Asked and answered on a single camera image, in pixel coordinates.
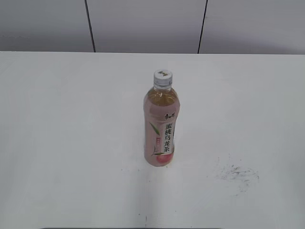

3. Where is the pink oolong tea bottle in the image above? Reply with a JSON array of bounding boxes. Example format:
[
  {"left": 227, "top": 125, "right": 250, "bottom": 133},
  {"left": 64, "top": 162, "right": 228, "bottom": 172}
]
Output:
[{"left": 143, "top": 84, "right": 180, "bottom": 167}]

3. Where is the white bottle cap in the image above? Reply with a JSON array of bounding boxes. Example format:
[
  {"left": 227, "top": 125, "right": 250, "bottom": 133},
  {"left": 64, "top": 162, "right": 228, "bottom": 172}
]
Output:
[{"left": 153, "top": 69, "right": 173, "bottom": 87}]

